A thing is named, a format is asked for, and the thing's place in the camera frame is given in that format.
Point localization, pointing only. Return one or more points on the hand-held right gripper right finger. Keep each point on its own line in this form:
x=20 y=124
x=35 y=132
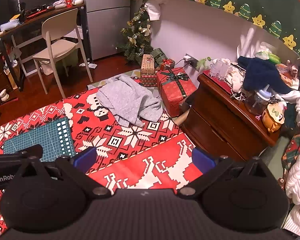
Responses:
x=202 y=160

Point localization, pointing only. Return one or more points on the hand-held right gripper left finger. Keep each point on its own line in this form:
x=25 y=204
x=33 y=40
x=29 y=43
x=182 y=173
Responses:
x=86 y=156

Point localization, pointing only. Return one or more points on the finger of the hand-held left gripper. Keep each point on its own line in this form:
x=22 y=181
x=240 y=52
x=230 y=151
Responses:
x=32 y=151

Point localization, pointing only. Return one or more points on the grey knit polo shirt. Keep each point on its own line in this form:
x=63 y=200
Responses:
x=130 y=100

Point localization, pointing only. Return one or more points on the green cutting mat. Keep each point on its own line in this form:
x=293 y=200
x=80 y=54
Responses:
x=45 y=135

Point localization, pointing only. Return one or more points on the white ceramic bowl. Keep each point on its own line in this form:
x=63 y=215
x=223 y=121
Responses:
x=3 y=95

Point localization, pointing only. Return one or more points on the wooden nightstand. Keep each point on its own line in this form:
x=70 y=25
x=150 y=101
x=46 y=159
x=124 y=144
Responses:
x=215 y=110

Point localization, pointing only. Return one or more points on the red printed blanket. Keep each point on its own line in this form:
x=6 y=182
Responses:
x=140 y=155

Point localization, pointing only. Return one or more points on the large red gift box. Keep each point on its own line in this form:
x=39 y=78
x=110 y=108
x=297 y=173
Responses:
x=175 y=90

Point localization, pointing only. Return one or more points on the clear straw bottle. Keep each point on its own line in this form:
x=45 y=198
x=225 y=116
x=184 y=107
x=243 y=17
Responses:
x=257 y=102

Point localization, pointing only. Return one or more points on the yellow plush bag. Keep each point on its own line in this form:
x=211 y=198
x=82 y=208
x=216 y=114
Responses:
x=272 y=117

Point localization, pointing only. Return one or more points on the plaid Christmas cloth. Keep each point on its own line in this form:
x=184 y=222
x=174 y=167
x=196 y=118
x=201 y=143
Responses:
x=293 y=150

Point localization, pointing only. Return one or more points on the clear glass cups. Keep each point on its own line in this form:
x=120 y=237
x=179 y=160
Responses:
x=218 y=68

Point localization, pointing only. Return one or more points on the small red green gift box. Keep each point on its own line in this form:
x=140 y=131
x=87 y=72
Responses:
x=148 y=80

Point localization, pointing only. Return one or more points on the small red bow gift box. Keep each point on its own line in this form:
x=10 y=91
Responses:
x=168 y=64

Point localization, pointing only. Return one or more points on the navy fuzzy cloth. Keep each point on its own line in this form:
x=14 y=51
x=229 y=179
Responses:
x=262 y=75

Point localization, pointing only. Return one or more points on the beige plastic chair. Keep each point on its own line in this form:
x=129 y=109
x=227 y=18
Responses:
x=55 y=48

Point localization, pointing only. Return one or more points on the tan patterned gift box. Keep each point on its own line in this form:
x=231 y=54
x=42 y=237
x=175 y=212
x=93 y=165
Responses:
x=147 y=65

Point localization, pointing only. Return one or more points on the dark green gift box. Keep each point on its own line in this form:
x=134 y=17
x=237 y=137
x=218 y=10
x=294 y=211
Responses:
x=158 y=55

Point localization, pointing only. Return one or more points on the translucent plastic bag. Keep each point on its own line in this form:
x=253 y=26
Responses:
x=247 y=45

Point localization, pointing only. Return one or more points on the green tissue pack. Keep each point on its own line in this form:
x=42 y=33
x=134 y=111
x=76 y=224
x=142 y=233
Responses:
x=270 y=56

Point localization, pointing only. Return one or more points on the small Christmas tree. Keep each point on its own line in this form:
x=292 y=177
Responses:
x=136 y=42

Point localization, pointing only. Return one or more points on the grey refrigerator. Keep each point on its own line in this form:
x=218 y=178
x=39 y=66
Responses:
x=107 y=25

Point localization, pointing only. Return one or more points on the black keyboard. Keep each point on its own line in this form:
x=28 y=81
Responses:
x=38 y=12

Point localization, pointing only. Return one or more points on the black desk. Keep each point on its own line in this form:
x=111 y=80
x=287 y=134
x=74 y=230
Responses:
x=52 y=11

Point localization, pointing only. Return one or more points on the red paper cup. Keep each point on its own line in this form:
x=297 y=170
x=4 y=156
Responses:
x=68 y=1

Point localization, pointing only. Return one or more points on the white cloth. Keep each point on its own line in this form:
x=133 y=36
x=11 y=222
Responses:
x=153 y=11

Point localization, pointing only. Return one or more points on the white wall charger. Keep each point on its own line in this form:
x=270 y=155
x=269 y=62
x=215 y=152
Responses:
x=190 y=59

